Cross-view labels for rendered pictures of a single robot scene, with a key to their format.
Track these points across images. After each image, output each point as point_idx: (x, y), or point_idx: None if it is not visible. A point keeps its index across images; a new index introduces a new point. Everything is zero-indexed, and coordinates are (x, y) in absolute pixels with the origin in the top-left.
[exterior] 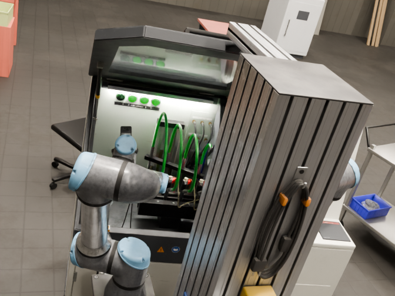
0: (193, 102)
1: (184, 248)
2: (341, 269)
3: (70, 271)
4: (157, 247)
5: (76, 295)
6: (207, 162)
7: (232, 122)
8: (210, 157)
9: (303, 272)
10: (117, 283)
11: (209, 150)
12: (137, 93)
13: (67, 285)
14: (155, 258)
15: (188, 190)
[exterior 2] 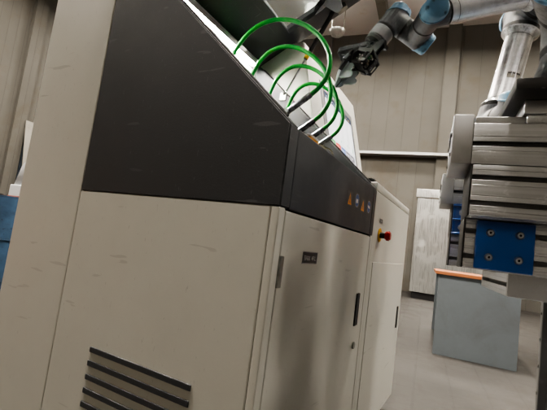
0: (238, 58)
1: (361, 199)
2: (405, 240)
3: (275, 255)
4: (348, 194)
5: (275, 335)
6: (347, 75)
7: None
8: (347, 69)
9: (397, 245)
10: None
11: (343, 59)
12: (195, 6)
13: (268, 303)
14: (345, 219)
15: (328, 123)
